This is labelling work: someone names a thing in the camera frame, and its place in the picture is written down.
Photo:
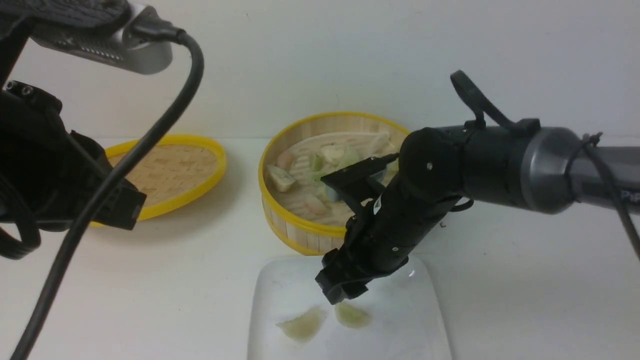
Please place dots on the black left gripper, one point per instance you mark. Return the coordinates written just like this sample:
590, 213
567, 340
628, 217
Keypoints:
57, 171

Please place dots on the bamboo steamer basket yellow rim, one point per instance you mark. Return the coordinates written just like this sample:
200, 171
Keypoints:
304, 236

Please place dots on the bamboo steamer lid yellow rim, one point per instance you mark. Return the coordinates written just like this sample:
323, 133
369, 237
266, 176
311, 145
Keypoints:
180, 169

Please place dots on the white square plate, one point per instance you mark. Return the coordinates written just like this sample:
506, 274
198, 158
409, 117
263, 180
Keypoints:
406, 321

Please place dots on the white dumpling top centre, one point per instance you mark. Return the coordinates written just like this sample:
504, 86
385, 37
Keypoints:
332, 154

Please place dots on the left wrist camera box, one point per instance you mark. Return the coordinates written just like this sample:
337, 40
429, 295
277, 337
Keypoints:
98, 30

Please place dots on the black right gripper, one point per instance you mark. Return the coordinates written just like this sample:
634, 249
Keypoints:
379, 240

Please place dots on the pink dumpling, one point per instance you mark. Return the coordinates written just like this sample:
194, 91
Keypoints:
315, 206
285, 160

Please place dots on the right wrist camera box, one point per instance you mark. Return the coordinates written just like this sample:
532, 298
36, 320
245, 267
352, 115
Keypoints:
374, 168

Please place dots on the green dumpling small upper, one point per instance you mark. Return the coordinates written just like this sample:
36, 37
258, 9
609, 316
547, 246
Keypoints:
316, 162

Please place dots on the pink dumpling top left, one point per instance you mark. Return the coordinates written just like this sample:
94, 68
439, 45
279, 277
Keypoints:
285, 160

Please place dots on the pink dumpling front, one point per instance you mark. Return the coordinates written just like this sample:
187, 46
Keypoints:
315, 206

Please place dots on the white dumpling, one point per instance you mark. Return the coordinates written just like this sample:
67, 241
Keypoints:
282, 180
332, 154

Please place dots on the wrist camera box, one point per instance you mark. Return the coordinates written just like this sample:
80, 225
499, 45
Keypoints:
374, 168
98, 30

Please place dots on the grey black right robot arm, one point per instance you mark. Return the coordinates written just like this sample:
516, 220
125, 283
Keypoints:
543, 170

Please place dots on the white dumpling left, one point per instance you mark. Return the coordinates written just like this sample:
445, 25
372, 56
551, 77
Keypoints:
282, 180

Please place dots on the white steamer liner paper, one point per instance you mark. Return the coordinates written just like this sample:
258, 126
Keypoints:
293, 173

